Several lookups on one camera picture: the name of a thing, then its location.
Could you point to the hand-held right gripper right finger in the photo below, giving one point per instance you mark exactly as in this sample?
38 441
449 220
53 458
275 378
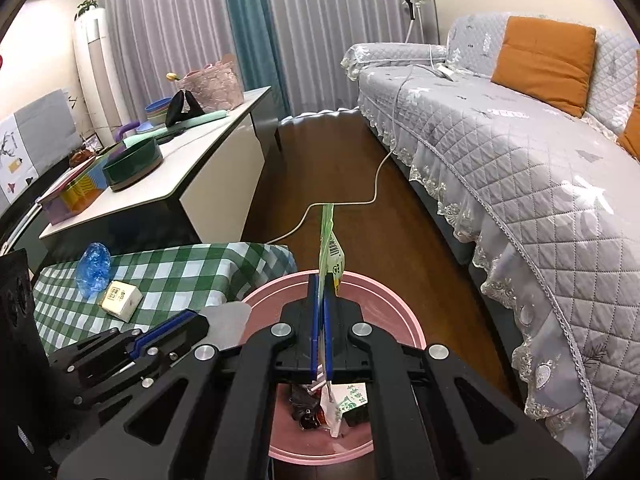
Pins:
327 330

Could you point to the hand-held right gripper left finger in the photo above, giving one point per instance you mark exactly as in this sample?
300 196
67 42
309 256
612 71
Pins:
312 320

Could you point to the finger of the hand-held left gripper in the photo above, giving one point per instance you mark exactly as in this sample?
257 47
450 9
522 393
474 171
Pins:
165 330
125 375

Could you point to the pink bin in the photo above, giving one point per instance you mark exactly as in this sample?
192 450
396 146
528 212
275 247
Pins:
385 310

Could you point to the translucent white plastic piece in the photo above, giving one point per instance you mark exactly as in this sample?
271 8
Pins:
227 322

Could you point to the green snack bag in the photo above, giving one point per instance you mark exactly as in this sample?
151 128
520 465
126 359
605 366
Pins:
331 255

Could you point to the white tissue pack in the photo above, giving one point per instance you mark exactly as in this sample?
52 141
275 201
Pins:
350 402

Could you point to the black snack wrapper red print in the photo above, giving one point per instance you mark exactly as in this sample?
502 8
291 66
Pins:
306 410

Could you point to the small pale yellow box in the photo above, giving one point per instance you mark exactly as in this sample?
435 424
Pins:
120 301

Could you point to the green checked tablecloth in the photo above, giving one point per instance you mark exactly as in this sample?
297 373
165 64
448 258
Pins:
175 275

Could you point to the blue plastic bag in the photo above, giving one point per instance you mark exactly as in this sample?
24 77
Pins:
94 270

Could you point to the colourful storage box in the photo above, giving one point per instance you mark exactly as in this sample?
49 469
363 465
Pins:
75 192

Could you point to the green round tin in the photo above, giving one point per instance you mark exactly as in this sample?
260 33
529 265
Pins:
132 167

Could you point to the white topped cabinet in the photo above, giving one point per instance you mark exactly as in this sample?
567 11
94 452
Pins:
210 160

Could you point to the brown ornament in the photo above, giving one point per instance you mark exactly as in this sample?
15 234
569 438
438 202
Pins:
81 156

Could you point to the mint green tray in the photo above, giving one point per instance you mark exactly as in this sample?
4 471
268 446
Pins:
200 120

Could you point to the printed grey cover cloth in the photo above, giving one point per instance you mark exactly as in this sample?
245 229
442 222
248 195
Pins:
35 145

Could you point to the stack of coloured bowls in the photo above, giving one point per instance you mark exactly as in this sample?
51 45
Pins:
159 112

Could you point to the black curved object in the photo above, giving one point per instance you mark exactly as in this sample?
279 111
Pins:
175 110

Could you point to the pink lace basket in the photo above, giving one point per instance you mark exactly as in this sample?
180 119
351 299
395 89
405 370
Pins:
212 87

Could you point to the grey quilted sofa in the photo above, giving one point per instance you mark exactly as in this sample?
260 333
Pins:
525 170

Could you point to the white standing air conditioner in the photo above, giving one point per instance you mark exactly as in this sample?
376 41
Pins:
95 75

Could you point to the teal curtain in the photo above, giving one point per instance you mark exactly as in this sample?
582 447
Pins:
255 35

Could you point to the grey curtain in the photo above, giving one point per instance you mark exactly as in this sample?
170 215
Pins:
165 25
345 25

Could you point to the white floor stand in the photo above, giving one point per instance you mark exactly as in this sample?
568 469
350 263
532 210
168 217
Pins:
412 7

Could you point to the green potted plant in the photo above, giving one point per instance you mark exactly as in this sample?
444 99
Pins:
86 9

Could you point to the orange cushion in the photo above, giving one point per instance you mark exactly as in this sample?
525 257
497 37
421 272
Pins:
545 65

